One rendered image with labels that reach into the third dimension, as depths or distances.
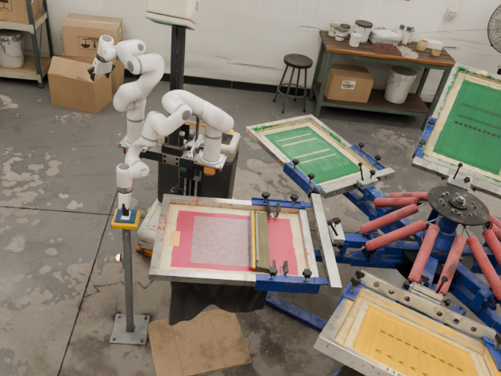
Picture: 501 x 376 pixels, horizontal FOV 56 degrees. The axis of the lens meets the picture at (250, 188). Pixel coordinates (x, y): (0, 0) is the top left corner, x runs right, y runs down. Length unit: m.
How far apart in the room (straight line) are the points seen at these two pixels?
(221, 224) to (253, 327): 1.00
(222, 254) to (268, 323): 1.08
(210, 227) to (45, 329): 1.35
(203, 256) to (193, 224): 0.23
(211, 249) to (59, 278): 1.49
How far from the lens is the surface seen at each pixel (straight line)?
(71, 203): 4.13
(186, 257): 2.29
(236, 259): 2.30
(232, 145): 3.20
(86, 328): 3.25
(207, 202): 2.56
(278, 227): 2.51
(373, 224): 2.49
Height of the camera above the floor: 2.60
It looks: 37 degrees down
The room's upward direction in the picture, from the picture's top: 9 degrees clockwise
